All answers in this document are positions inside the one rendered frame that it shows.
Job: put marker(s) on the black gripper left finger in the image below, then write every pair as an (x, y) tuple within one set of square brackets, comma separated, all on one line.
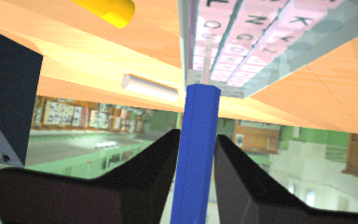
[(135, 192)]

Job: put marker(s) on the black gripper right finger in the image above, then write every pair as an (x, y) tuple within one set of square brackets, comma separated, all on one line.
[(246, 194)]

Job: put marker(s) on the blue stylus with white tip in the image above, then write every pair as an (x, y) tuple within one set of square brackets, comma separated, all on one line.
[(195, 159)]

